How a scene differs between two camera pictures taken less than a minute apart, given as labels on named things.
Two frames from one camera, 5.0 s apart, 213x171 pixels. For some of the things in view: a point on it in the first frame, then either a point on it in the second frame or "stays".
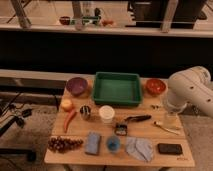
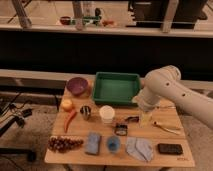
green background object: x=86 y=19 stays
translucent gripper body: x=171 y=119 → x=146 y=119
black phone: x=164 y=148 stays
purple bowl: x=76 y=86 stays
